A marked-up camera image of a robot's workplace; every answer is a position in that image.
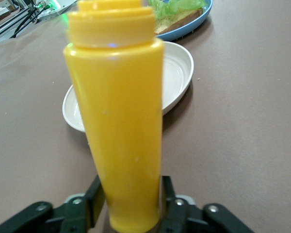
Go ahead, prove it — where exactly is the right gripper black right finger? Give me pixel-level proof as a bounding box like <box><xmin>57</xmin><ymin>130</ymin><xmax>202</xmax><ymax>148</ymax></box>
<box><xmin>157</xmin><ymin>176</ymin><xmax>255</xmax><ymax>233</ymax></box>

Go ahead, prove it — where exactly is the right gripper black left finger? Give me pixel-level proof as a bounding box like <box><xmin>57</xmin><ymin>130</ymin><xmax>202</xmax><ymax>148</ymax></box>
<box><xmin>0</xmin><ymin>174</ymin><xmax>106</xmax><ymax>233</ymax></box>

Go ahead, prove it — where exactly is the brown toast bread slice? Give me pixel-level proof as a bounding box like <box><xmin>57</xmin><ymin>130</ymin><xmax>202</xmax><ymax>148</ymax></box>
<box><xmin>154</xmin><ymin>8</ymin><xmax>204</xmax><ymax>34</ymax></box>

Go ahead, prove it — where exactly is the blue plate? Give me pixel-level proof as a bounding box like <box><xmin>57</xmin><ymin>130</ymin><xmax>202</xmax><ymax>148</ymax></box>
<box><xmin>155</xmin><ymin>0</ymin><xmax>213</xmax><ymax>42</ymax></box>

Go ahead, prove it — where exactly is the aluminium frame rail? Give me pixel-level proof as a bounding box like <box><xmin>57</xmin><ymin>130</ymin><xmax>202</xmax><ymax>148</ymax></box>
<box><xmin>0</xmin><ymin>9</ymin><xmax>39</xmax><ymax>46</ymax></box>

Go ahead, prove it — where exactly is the beige plate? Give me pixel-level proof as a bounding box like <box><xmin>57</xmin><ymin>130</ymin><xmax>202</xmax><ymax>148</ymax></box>
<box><xmin>62</xmin><ymin>40</ymin><xmax>194</xmax><ymax>133</ymax></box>

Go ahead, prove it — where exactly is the yellow mustard squeeze bottle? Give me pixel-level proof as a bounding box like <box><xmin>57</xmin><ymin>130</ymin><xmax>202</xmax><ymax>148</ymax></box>
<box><xmin>63</xmin><ymin>0</ymin><xmax>165</xmax><ymax>233</ymax></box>

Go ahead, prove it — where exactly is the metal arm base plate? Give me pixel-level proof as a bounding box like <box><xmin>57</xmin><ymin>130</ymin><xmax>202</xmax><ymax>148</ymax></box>
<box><xmin>37</xmin><ymin>7</ymin><xmax>68</xmax><ymax>21</ymax></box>

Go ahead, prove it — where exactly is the black base cable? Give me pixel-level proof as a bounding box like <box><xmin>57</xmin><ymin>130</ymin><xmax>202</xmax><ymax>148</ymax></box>
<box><xmin>11</xmin><ymin>3</ymin><xmax>46</xmax><ymax>39</ymax></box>

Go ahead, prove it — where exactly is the green lettuce leaf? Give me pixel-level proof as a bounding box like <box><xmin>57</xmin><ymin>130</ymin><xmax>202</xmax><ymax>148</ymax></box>
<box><xmin>146</xmin><ymin>0</ymin><xmax>207</xmax><ymax>19</ymax></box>

